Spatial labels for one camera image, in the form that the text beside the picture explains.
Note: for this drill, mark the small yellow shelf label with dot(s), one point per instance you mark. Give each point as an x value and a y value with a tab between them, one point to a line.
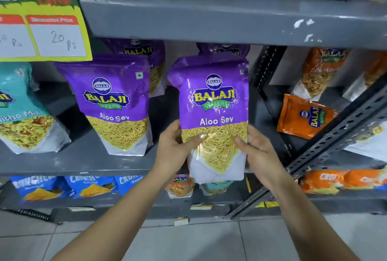
181	221
267	204
81	209
201	206

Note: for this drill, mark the green yellow price sign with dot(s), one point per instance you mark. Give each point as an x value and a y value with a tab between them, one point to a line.
45	7

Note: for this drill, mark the orange chip snack bag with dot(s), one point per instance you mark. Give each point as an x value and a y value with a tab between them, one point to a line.
320	182
365	179

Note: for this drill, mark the person's right hand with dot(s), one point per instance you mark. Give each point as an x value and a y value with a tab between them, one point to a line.
263	161

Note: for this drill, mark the person's right forearm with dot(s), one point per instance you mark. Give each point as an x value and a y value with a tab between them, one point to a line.
311	233

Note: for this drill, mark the gray metal shelf rack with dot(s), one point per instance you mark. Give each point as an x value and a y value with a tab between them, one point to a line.
211	19

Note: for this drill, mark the person's left hand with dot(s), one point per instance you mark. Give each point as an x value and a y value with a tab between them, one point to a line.
170	152

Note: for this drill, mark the person's left forearm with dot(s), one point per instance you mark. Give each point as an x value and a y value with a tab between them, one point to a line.
112	230

